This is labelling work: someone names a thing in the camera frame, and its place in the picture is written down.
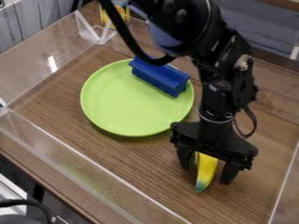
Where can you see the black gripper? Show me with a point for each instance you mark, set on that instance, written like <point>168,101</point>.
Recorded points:
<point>218,141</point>

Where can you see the yellow toy banana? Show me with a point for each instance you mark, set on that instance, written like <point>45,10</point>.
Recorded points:
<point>207,165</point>

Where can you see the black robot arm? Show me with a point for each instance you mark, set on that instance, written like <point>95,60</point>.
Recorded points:
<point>188,28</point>

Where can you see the green plate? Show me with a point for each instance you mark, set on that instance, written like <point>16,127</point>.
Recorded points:
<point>125,106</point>

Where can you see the blue plastic block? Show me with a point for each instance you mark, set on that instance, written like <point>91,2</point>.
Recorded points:
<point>164,77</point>

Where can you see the clear acrylic barrier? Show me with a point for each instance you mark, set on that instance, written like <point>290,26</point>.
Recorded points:
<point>124,180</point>

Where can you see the yellow labelled can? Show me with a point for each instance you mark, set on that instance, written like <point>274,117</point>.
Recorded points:
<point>121,8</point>

